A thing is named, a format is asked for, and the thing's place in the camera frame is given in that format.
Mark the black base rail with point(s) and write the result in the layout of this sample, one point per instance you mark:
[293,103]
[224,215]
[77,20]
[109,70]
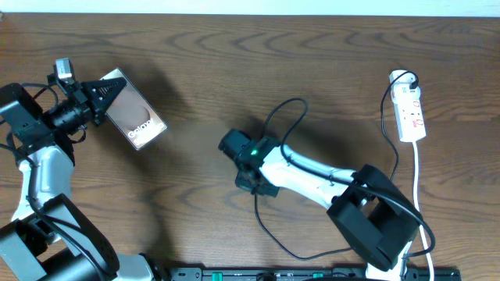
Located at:
[268,274]

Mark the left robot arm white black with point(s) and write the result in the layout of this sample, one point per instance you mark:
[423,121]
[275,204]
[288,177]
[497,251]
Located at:
[49,238]

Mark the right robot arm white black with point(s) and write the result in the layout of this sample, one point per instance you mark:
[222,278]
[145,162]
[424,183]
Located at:
[378,222]

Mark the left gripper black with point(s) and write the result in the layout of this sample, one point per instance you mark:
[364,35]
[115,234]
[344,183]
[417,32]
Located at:
[87,91]

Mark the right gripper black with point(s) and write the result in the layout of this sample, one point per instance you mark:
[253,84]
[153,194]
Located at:
[241,182]

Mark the white power strip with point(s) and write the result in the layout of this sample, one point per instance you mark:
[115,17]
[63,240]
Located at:
[405,94]

